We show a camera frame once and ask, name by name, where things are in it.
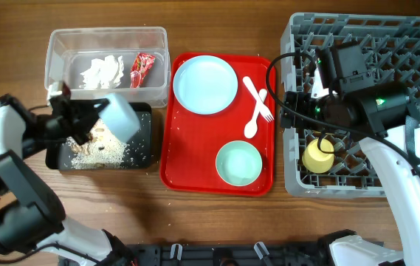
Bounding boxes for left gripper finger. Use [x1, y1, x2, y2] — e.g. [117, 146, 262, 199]
[75, 115, 99, 145]
[70, 98, 110, 115]

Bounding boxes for blue bowl with food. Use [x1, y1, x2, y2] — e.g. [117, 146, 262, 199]
[99, 93, 140, 143]

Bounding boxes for yellow plastic cup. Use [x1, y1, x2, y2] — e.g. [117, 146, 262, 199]
[302, 138, 335, 174]

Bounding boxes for mint green bowl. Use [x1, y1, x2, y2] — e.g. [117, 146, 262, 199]
[215, 140, 263, 187]

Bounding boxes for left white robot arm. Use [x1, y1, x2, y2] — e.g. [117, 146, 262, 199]
[0, 94, 140, 265]

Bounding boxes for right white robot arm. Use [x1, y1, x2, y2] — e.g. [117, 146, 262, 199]
[279, 41, 420, 265]

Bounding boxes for black waste tray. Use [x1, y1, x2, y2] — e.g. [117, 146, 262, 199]
[45, 103, 152, 171]

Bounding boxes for grey dishwasher rack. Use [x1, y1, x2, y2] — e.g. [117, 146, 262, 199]
[280, 13, 420, 198]

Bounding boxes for rice and food scraps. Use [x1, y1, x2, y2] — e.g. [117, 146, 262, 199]
[66, 119, 128, 169]

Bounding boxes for crumpled white tissue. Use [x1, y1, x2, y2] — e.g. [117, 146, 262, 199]
[79, 55, 124, 89]

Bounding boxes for white plastic fork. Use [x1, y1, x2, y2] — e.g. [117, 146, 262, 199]
[242, 76, 274, 122]

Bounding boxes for clear plastic bin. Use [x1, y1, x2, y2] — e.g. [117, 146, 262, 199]
[44, 27, 171, 108]

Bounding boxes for white plastic spoon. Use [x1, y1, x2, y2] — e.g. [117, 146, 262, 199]
[244, 89, 267, 139]

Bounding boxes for red snack wrapper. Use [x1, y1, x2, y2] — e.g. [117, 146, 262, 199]
[130, 52, 156, 89]

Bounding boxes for red plastic tray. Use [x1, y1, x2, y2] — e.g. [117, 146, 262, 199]
[159, 52, 277, 197]

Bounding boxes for light blue plate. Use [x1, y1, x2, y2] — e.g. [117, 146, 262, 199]
[173, 55, 238, 115]

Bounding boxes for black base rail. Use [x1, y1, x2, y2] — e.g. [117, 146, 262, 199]
[58, 241, 386, 266]

